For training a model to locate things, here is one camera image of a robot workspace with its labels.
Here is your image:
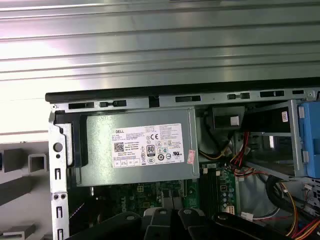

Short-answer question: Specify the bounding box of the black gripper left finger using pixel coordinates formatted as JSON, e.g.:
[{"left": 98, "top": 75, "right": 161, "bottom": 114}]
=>
[{"left": 65, "top": 207, "right": 176, "bottom": 240}]

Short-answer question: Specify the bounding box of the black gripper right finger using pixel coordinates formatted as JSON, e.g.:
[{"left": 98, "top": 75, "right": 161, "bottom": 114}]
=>
[{"left": 177, "top": 208, "right": 298, "bottom": 240}]

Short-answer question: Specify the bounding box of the red orange power wire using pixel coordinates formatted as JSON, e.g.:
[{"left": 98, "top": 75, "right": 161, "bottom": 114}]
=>
[{"left": 279, "top": 181, "right": 320, "bottom": 240}]

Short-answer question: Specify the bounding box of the green motherboard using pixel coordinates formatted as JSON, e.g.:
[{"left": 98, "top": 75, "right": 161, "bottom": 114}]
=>
[{"left": 67, "top": 161, "right": 241, "bottom": 221}]

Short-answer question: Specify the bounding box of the black RAM slot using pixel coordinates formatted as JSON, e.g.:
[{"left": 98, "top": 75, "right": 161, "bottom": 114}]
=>
[
  {"left": 209, "top": 164, "right": 216, "bottom": 213},
  {"left": 198, "top": 164, "right": 205, "bottom": 213},
  {"left": 214, "top": 164, "right": 221, "bottom": 213},
  {"left": 203, "top": 164, "right": 210, "bottom": 213}
]

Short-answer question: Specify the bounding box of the grey power supply unit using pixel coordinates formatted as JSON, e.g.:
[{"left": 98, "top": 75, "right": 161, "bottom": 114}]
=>
[{"left": 53, "top": 107, "right": 201, "bottom": 187}]

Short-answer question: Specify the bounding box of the grey metal drive cage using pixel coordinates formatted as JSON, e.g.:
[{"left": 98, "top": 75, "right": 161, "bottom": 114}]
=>
[{"left": 239, "top": 98, "right": 320, "bottom": 181}]

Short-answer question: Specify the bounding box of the grey parts rack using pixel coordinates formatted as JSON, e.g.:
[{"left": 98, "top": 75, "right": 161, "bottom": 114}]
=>
[{"left": 0, "top": 141, "right": 51, "bottom": 240}]

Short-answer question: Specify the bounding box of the black open PC case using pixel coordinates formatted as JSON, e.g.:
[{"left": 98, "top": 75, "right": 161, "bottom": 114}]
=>
[{"left": 44, "top": 83, "right": 320, "bottom": 240}]

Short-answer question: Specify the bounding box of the white plug with wires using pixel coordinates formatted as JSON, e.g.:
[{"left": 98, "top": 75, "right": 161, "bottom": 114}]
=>
[{"left": 240, "top": 209, "right": 282, "bottom": 223}]

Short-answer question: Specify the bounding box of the thick black wire bundle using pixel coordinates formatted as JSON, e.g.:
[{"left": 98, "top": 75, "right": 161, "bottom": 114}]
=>
[{"left": 265, "top": 173, "right": 320, "bottom": 221}]

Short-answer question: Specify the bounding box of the yellow black wire bundle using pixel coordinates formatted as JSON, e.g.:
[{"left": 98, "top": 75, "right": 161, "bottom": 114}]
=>
[{"left": 198, "top": 109, "right": 235, "bottom": 162}]

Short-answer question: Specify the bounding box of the red orange wire bundle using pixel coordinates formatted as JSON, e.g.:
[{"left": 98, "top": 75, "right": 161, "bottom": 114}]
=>
[{"left": 228, "top": 131, "right": 268, "bottom": 182}]

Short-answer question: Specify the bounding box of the blue plastic drive bracket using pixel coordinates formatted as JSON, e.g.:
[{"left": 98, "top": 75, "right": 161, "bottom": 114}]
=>
[{"left": 297, "top": 101, "right": 320, "bottom": 179}]

